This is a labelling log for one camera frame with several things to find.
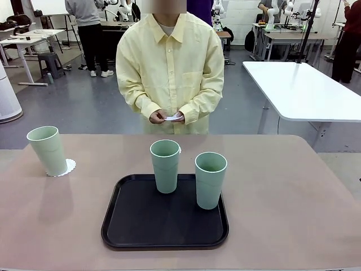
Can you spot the person's left hand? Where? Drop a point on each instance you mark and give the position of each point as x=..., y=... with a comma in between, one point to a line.
x=183, y=117

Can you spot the person's right hand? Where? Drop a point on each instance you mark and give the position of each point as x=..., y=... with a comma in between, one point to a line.
x=157, y=117

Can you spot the pale green plastic cup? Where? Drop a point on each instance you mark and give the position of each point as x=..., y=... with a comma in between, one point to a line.
x=210, y=186
x=166, y=172
x=49, y=152

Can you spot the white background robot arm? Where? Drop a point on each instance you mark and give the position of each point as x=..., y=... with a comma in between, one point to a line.
x=272, y=15
x=289, y=8

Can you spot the person's right forearm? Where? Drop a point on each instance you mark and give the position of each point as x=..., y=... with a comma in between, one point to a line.
x=138, y=104

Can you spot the person's left forearm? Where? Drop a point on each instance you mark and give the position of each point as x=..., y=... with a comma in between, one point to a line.
x=200, y=107

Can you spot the person in yellow shirt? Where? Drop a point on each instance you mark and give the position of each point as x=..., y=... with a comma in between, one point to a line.
x=169, y=70

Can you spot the small wooden top table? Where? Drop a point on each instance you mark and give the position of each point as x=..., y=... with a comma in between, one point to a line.
x=223, y=34

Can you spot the black desk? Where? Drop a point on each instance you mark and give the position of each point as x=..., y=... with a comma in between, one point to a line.
x=112, y=36

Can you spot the black backpack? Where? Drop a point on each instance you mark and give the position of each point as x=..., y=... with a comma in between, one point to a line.
x=249, y=41

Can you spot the black plastic tray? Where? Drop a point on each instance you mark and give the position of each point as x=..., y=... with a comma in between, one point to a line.
x=158, y=220

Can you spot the person in purple top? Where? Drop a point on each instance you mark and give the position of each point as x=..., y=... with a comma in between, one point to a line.
x=201, y=11

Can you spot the small teal bottle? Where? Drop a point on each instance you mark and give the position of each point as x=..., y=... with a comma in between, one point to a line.
x=50, y=78

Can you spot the grey plastic stool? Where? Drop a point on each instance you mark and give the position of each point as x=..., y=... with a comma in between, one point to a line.
x=50, y=57

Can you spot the person in grey hoodie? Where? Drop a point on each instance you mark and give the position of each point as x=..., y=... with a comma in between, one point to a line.
x=87, y=17

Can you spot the white folding table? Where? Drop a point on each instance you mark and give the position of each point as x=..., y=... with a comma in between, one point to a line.
x=304, y=90

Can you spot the grey lab desk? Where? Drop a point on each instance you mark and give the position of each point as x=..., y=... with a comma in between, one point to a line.
x=293, y=36

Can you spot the person in grey shirt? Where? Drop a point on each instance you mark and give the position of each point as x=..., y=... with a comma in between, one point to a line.
x=263, y=5

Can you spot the black tripod pole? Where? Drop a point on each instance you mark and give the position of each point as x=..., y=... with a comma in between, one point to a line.
x=307, y=31

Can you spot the white desk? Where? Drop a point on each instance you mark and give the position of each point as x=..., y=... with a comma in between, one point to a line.
x=31, y=35

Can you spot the white cylindrical air purifier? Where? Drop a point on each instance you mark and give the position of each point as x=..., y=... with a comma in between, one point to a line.
x=7, y=96

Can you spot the whiteboard on easel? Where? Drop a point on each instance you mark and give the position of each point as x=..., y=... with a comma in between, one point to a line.
x=50, y=5

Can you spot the black bag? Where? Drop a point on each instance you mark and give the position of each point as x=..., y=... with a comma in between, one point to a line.
x=18, y=20

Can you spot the person in dark red top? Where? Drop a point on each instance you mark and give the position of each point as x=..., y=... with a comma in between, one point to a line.
x=345, y=50

